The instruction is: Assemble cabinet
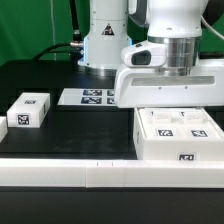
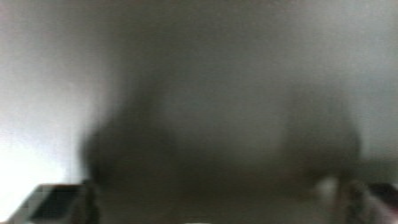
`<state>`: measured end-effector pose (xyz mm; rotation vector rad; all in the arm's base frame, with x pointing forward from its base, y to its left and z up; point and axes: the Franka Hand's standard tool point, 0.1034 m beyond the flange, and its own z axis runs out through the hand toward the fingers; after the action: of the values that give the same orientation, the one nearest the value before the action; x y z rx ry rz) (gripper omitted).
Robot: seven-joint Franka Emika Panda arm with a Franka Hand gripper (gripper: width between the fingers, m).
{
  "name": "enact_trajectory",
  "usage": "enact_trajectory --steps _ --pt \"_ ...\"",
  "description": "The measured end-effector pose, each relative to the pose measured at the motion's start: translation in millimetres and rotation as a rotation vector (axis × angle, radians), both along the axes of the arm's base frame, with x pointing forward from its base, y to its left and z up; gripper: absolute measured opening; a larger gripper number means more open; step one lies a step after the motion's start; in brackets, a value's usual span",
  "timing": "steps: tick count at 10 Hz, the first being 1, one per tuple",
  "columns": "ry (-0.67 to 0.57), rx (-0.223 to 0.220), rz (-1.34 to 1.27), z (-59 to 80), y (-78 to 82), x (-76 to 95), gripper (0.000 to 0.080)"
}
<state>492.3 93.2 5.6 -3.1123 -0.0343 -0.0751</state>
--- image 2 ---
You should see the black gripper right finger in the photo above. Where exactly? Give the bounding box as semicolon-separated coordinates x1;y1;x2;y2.
344;182;398;224

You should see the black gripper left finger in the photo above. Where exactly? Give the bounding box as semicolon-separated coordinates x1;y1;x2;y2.
17;184;96;224

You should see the white cabinet body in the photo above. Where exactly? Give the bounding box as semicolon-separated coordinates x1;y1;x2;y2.
0;0;398;224

